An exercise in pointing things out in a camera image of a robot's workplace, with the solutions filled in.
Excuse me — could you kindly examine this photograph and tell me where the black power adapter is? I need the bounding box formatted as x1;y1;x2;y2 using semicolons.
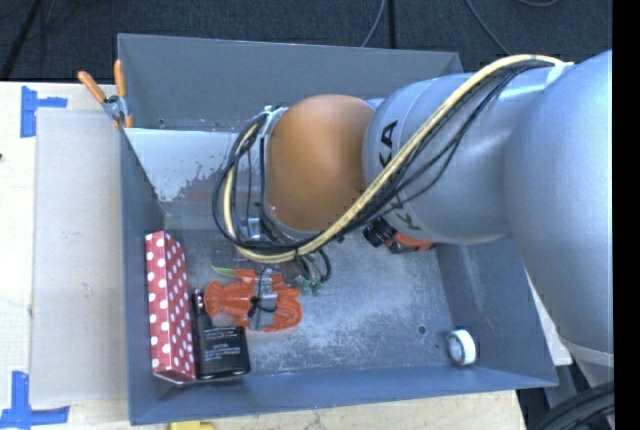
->
191;287;253;381

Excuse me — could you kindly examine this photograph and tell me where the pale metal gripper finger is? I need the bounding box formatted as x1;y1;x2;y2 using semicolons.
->
256;267;276;296
248;293;279;331

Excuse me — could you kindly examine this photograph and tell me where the grey metal bin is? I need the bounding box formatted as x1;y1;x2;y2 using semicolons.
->
115;32;560;427

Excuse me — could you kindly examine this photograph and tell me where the orange rounded object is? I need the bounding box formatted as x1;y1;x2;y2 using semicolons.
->
387;231;435;255

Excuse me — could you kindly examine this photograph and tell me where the white tape roll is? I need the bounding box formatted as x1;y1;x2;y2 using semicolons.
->
445;328;477;367

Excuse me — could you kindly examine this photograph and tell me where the orange toy lobster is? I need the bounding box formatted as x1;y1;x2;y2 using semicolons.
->
203;267;304;333

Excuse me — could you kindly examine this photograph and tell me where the red white-dotted box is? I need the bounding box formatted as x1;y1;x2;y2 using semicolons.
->
144;230;198;386

